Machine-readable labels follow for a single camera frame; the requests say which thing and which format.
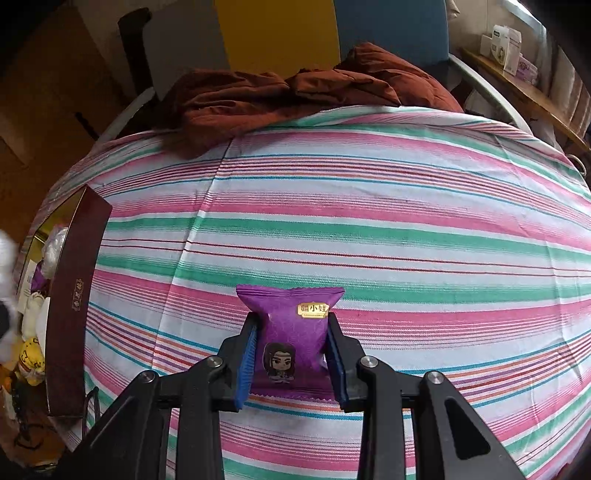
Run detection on yellow blue headboard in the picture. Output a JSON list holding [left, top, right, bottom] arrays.
[[214, 0, 450, 78]]

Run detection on white bed frame rail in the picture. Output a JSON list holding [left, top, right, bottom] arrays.
[[449, 53, 532, 135]]

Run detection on wooden desk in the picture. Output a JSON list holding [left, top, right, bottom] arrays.
[[461, 48, 590, 154]]

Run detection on dark brown storage box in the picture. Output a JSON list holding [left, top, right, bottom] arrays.
[[19, 185, 112, 418]]

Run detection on white plastic bag ball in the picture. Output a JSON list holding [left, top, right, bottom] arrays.
[[41, 226, 69, 280]]

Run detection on rust red quilt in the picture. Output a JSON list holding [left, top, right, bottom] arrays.
[[161, 42, 463, 155]]

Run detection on striped bed sheet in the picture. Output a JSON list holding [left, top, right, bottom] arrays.
[[39, 107, 590, 479]]

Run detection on boxes on desk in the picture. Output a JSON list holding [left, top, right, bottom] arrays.
[[480, 25, 539, 85]]

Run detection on purple snack packet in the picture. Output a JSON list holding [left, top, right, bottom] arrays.
[[236, 284, 345, 400]]

